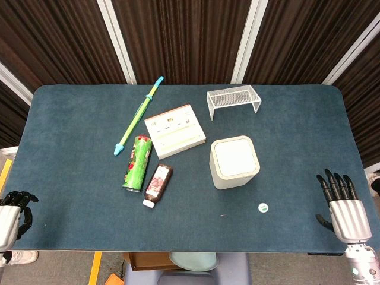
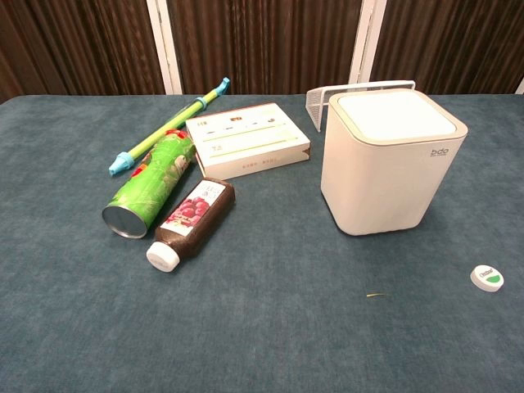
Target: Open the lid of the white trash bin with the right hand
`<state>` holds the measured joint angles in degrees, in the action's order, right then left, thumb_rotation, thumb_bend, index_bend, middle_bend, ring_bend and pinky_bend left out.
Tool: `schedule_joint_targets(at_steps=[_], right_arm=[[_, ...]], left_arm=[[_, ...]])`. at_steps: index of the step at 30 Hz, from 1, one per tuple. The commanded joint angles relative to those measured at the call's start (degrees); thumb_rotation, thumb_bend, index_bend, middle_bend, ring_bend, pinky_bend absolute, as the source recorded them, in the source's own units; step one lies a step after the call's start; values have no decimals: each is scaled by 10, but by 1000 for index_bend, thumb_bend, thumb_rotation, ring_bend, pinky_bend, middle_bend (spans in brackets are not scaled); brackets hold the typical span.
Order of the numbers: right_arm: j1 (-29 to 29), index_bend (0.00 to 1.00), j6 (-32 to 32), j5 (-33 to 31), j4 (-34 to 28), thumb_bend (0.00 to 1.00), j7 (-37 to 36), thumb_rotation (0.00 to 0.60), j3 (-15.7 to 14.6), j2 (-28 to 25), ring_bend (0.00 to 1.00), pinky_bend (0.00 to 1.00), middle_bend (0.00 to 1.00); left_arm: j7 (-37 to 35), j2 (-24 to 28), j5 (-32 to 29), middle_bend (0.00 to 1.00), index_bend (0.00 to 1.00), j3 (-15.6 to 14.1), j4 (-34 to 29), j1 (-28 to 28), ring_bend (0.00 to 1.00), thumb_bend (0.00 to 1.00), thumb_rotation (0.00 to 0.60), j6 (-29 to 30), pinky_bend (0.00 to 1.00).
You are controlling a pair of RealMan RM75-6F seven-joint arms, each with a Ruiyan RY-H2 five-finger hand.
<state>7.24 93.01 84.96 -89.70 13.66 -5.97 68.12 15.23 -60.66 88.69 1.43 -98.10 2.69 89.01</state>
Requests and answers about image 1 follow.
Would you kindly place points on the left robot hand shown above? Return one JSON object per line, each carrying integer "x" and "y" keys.
{"x": 7, "y": 221}

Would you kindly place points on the dark brown juice bottle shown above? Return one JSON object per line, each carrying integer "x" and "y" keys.
{"x": 157, "y": 184}

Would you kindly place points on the small white round cap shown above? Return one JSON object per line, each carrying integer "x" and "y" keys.
{"x": 262, "y": 207}

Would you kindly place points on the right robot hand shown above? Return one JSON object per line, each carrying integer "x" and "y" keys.
{"x": 345, "y": 207}

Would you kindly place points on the white square container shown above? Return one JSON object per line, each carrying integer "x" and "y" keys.
{"x": 234, "y": 161}

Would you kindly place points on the green blue water squirter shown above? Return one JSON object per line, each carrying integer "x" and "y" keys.
{"x": 138, "y": 115}

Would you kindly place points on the blue table mat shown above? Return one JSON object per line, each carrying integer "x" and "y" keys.
{"x": 89, "y": 207}

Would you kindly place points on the white sneaker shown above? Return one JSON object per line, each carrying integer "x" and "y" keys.
{"x": 22, "y": 256}

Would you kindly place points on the orange object on floor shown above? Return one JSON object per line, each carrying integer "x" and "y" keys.
{"x": 115, "y": 279}

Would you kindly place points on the green cylindrical snack can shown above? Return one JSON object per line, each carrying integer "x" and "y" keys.
{"x": 137, "y": 163}

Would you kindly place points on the light blue robot base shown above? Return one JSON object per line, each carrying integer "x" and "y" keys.
{"x": 190, "y": 268}

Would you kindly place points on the white flat cardboard box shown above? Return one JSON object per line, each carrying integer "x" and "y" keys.
{"x": 175, "y": 132}

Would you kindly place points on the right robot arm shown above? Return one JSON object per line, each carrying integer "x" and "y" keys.
{"x": 362, "y": 261}

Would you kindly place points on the brown cardboard box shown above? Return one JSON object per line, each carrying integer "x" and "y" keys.
{"x": 148, "y": 261}

